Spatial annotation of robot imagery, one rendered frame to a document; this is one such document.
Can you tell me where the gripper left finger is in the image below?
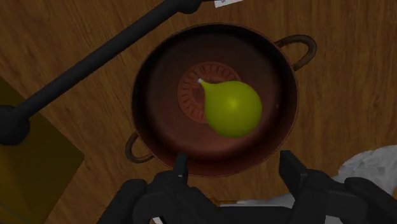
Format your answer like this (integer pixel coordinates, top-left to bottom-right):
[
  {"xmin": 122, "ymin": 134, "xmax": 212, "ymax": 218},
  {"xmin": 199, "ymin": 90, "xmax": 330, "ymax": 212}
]
[{"xmin": 97, "ymin": 151, "xmax": 218, "ymax": 224}]

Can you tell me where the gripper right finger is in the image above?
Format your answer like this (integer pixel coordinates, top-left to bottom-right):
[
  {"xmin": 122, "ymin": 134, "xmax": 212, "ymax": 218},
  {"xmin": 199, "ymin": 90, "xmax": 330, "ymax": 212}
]
[{"xmin": 278, "ymin": 150, "xmax": 397, "ymax": 224}]

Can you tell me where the green pear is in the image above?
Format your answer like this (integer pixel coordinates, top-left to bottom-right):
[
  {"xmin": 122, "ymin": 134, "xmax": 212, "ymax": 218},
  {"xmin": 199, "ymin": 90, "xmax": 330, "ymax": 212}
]
[{"xmin": 197, "ymin": 78, "xmax": 263, "ymax": 139}]

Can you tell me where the dark yellow flat board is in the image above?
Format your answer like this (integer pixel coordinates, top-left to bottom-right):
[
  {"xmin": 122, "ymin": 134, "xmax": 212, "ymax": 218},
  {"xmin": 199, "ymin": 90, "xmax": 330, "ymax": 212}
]
[{"xmin": 0, "ymin": 76, "xmax": 85, "ymax": 224}]

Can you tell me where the white flat card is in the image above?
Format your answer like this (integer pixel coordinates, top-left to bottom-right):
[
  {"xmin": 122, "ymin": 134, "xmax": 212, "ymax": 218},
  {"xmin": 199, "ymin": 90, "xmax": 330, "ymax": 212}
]
[{"xmin": 214, "ymin": 0, "xmax": 243, "ymax": 8}]

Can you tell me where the brown two-handled pan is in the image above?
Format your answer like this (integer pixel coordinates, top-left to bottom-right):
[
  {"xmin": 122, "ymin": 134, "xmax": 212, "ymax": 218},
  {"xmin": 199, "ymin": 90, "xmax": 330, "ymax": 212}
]
[{"xmin": 125, "ymin": 22, "xmax": 317, "ymax": 178}]

